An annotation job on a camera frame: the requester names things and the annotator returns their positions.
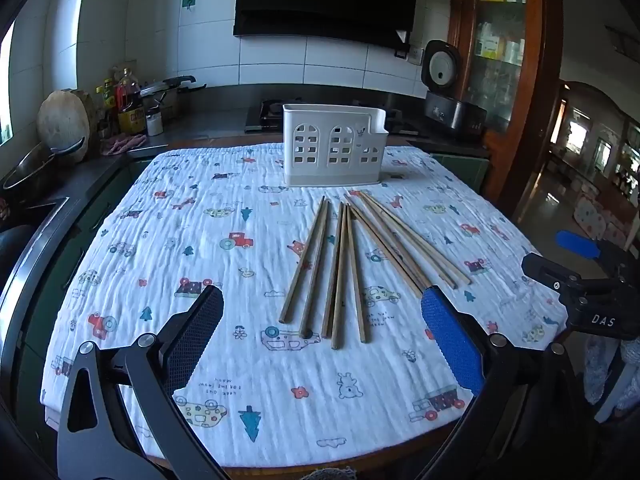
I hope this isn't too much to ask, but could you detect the dark wooden chopstick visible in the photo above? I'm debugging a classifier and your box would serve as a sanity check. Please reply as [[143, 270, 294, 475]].
[[321, 202, 345, 339], [299, 200, 332, 338], [279, 196, 327, 323], [346, 205, 371, 345], [330, 203, 349, 351]]

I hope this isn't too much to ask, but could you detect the white plastic utensil holder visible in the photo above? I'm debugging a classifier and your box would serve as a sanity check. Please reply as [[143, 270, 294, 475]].
[[282, 103, 390, 188]]

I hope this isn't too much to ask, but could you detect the person's patterned clothing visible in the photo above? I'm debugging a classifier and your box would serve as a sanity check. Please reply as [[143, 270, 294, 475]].
[[582, 335, 640, 421]]

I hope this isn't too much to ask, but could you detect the black rice cooker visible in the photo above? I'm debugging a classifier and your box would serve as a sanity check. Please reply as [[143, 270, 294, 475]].
[[421, 40, 488, 142]]

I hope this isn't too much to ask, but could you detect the window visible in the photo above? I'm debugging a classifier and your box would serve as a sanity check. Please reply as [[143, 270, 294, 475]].
[[0, 20, 16, 146]]

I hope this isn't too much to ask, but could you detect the stainless steel kitchen counter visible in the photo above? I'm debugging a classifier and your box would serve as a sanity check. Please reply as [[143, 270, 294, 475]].
[[0, 82, 493, 221]]

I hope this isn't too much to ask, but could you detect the metal pan with handle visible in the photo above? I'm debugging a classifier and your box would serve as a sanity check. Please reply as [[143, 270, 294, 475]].
[[2, 137, 86, 201]]

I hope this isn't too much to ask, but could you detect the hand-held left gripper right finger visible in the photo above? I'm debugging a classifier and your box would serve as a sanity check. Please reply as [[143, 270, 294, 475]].
[[421, 284, 596, 480]]

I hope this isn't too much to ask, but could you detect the pink rag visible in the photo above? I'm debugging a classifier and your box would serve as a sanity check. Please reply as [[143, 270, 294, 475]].
[[100, 134, 147, 156]]

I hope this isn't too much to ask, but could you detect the metal pot with lid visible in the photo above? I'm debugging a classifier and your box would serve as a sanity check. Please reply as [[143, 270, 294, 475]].
[[140, 75, 207, 121]]

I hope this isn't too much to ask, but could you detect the stainless steel sink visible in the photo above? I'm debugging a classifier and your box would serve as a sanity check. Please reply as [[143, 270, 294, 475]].
[[0, 195, 71, 311]]

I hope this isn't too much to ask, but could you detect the white cartoon printed cloth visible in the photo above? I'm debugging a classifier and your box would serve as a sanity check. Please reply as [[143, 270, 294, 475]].
[[40, 142, 568, 468]]

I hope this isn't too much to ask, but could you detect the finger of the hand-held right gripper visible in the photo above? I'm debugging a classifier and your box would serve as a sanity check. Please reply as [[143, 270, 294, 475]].
[[556, 230, 640, 281], [521, 252, 593, 307]]

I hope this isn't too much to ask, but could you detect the black gas stove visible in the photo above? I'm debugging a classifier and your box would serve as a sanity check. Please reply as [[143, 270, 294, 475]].
[[245, 98, 421, 136]]

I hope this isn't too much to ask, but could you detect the black range hood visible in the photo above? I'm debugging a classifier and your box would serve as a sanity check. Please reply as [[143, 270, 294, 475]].
[[233, 0, 448, 51]]

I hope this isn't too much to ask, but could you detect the wooden glass door cabinet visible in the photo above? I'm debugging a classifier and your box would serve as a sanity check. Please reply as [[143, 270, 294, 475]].
[[446, 0, 563, 201]]

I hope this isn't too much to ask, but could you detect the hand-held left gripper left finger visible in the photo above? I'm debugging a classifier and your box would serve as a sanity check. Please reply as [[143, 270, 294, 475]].
[[56, 284, 231, 480]]

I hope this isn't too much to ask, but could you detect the round wooden cutting board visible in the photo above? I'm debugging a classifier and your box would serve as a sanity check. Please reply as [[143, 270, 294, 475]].
[[37, 89, 98, 163]]

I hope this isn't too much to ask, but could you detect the patterned foam play mat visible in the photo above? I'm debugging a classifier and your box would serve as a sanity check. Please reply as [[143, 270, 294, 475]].
[[572, 195, 631, 251]]

